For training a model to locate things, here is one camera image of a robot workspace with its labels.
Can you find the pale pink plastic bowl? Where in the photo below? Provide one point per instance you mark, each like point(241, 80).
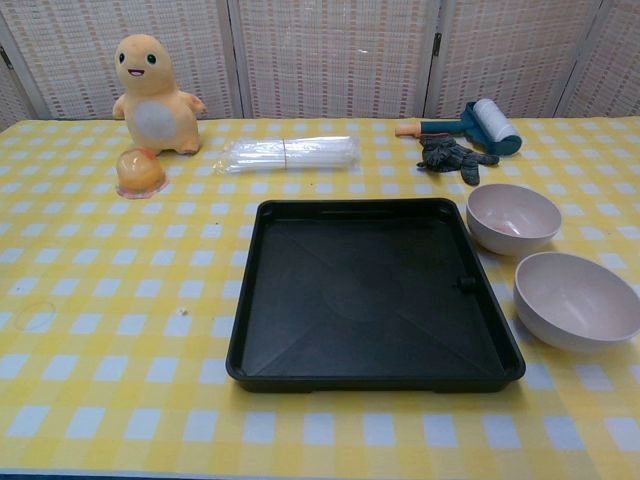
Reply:
point(575, 320)
point(515, 235)

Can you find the black square plastic tray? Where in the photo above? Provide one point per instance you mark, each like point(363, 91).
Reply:
point(370, 300)

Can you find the pack of clear straws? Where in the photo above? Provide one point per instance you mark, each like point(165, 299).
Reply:
point(300, 154)

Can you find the white woven screen panel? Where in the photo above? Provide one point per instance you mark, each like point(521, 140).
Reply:
point(510, 50)
point(75, 60)
point(335, 60)
point(615, 65)
point(10, 95)

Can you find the yellow jelly cup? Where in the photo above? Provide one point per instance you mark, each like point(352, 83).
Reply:
point(140, 174)

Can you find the yellow checked tablecloth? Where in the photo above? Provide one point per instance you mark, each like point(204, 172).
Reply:
point(125, 280)

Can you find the teal lint roller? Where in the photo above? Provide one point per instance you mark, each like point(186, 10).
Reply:
point(492, 122)

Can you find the yellow plush dinosaur toy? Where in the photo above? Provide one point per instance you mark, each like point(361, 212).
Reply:
point(160, 95)

